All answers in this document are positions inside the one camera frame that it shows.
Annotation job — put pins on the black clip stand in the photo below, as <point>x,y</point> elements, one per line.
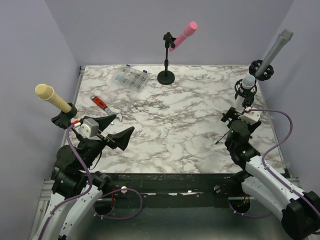
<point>63,120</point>

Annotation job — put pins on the red handled adjustable wrench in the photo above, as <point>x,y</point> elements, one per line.
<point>100,103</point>

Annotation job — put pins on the white grey-head microphone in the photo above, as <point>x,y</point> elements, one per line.
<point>245,91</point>

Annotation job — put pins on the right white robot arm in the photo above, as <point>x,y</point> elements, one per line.
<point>297,210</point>

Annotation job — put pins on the black tripod shock mount stand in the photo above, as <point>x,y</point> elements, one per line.
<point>245,91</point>

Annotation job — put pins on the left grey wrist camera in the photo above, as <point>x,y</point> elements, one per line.
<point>89,128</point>

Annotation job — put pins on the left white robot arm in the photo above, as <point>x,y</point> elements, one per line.
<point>75,188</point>

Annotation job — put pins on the black round base stand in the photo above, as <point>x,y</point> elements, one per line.
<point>166,77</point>

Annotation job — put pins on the clear plastic screw box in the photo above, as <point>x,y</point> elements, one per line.
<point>131,78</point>

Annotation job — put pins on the grey slim microphone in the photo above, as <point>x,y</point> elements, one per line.
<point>283,38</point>

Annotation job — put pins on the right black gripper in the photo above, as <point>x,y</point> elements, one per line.
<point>232,114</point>

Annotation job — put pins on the pink microphone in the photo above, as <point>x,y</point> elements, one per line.
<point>188,31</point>

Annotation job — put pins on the beige microphone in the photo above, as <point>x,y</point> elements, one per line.
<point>48,94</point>

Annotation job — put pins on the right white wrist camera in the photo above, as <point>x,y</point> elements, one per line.
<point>250,117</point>

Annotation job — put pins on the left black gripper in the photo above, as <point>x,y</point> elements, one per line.
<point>121,138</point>

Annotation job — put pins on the black front mounting rail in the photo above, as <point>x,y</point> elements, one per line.
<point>165,190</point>

